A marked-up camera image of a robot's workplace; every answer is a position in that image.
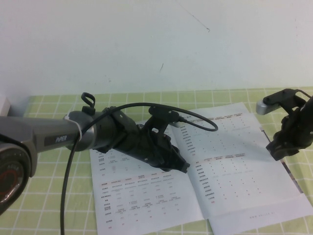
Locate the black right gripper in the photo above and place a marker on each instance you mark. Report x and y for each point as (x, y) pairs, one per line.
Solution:
(298, 132)

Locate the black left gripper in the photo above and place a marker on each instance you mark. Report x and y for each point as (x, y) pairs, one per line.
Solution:
(140, 147)

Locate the white printed booklet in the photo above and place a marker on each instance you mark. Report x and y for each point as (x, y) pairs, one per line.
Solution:
(232, 176)

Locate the grey left Piper robot arm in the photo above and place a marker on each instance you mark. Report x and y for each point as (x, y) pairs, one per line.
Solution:
(53, 129)

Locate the dark right Piper robot arm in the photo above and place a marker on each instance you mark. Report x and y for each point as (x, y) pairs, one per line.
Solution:
(309, 105)

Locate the white zip tie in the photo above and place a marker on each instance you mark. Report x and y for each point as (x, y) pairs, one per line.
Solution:
(78, 129)

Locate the green white checked tablecloth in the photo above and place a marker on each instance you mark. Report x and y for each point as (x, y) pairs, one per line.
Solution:
(78, 195)

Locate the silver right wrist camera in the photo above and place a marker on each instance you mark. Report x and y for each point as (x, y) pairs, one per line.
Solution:
(264, 109)

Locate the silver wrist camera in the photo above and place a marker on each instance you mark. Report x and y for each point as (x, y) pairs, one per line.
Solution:
(264, 109)
(176, 124)

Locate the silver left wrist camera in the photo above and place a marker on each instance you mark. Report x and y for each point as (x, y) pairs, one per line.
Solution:
(176, 124)

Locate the black right camera mount bracket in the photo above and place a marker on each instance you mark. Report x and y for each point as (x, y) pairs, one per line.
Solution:
(281, 96)

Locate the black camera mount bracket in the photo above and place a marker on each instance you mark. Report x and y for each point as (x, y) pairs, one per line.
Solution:
(162, 113)
(281, 96)

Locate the black left camera mount bracket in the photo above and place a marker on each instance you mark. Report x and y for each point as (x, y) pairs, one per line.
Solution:
(162, 113)

